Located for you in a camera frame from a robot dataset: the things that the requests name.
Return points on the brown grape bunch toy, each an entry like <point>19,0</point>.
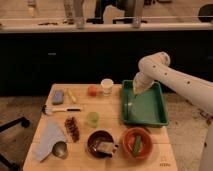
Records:
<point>72,128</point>

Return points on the silver metal fork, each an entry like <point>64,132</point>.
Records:
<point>130,101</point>

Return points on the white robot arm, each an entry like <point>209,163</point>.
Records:
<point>199,92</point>

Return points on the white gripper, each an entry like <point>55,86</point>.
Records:
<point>141,83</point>

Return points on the white cup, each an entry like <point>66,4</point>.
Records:
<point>107,85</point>

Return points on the dark cabinet counter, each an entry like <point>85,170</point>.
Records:
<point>33,59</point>

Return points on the green plastic tray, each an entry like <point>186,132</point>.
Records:
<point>148,108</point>

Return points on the green vegetable toy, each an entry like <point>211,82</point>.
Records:
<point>136,146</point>

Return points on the blue-grey cloth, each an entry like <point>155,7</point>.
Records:
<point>49,137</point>

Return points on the sponge in brown bowl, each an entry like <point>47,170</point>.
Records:
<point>108,148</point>

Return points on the yellow stick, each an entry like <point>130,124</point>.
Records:
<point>71,95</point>

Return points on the orange tomato toy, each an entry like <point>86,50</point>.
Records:
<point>92,90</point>

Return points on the green plastic cup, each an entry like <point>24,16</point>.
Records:
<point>92,119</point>

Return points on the metal measuring cup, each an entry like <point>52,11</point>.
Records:
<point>60,150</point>

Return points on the blue sponge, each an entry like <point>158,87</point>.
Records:
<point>58,97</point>

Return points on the black office chair base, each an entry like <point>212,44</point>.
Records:
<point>7,129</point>

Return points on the white dish brush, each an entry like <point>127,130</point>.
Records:
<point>50,110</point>

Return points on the dark brown bowl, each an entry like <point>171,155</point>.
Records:
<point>95,139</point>

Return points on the orange bowl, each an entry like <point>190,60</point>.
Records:
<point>128,139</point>

